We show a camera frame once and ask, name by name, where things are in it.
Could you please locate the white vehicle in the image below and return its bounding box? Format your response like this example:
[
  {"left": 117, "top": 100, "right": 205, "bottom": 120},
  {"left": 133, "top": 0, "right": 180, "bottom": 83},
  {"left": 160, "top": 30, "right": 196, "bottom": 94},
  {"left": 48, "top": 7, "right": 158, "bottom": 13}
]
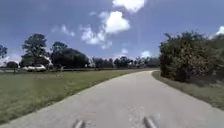
[{"left": 22, "top": 64, "right": 48, "bottom": 73}]

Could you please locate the pale grey paved path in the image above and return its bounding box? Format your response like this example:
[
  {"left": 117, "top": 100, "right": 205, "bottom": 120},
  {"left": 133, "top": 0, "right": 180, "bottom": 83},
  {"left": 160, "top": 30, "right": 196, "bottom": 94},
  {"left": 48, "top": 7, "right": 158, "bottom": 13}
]
[{"left": 0, "top": 69, "right": 224, "bottom": 128}]

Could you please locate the large green bush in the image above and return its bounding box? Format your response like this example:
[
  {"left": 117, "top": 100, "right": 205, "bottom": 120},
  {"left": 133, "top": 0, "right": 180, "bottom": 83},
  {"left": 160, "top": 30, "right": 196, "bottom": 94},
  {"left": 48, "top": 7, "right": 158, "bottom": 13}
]
[{"left": 158, "top": 30, "right": 224, "bottom": 83}]

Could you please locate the distant row of trees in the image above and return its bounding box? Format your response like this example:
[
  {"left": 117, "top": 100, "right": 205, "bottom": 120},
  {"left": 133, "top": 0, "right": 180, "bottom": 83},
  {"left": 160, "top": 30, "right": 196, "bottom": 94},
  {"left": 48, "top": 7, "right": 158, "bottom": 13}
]
[{"left": 0, "top": 32, "right": 161, "bottom": 70}]

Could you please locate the green grass field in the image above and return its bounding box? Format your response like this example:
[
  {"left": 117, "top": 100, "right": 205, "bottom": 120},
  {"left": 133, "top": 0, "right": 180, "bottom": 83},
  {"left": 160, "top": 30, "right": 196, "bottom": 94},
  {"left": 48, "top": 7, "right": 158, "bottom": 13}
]
[{"left": 0, "top": 68, "right": 158, "bottom": 126}]

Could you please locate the low fence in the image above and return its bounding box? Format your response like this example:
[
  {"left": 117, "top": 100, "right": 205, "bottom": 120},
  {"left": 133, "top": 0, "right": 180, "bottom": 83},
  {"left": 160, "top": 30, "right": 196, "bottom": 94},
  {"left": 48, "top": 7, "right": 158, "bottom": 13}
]
[{"left": 0, "top": 67, "right": 134, "bottom": 73}]

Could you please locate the grass verge strip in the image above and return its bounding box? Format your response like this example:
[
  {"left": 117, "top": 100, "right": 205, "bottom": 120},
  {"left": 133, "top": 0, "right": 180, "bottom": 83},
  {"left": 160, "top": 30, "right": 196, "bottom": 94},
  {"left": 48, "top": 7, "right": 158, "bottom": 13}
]
[{"left": 151, "top": 70, "right": 224, "bottom": 111}]

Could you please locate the robot's own part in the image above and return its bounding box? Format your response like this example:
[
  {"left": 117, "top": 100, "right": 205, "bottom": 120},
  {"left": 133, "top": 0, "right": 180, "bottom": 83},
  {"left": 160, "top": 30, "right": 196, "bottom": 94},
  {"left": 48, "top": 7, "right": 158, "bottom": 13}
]
[
  {"left": 72, "top": 119, "right": 86, "bottom": 128},
  {"left": 143, "top": 115, "right": 160, "bottom": 128}
]

